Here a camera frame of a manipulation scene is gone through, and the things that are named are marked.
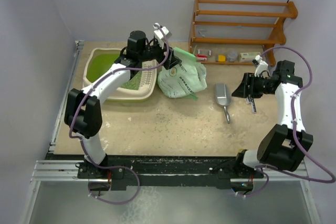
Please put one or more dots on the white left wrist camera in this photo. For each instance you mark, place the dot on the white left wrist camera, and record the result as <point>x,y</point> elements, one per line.
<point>161,33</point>

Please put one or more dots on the green litter pellets pile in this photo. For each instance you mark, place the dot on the green litter pellets pile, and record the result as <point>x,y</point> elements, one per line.
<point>134,83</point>

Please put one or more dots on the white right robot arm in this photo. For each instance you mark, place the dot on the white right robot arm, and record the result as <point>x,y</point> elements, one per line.
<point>278,148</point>

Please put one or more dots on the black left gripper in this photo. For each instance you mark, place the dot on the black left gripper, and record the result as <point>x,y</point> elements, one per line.
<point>171,60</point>

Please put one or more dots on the yellow small block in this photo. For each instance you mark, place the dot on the yellow small block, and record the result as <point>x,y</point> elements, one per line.
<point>221,58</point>

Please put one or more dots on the green cat litter bag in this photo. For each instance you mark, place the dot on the green cat litter bag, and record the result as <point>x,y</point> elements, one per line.
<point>185,78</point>

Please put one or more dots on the green white carton box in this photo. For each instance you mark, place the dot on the green white carton box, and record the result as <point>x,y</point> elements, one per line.
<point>247,56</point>

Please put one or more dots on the silver metal scoop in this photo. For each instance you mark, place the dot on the silver metal scoop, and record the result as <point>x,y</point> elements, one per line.
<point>223,98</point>

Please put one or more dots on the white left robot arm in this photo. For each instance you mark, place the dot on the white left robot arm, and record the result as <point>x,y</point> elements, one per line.
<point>83,107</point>

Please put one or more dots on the wooden shelf rack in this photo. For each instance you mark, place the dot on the wooden shelf rack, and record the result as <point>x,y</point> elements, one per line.
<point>276,36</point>

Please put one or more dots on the black white bag sealing strip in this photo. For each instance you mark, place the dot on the black white bag sealing strip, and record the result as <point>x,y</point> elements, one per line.
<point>251,102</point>

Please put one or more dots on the grey round container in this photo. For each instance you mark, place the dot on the grey round container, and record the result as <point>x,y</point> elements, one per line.
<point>232,56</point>

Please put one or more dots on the red white small box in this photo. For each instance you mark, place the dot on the red white small box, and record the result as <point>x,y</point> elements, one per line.
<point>201,57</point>

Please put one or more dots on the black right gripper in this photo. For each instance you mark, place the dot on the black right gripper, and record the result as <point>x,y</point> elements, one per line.
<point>243,90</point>

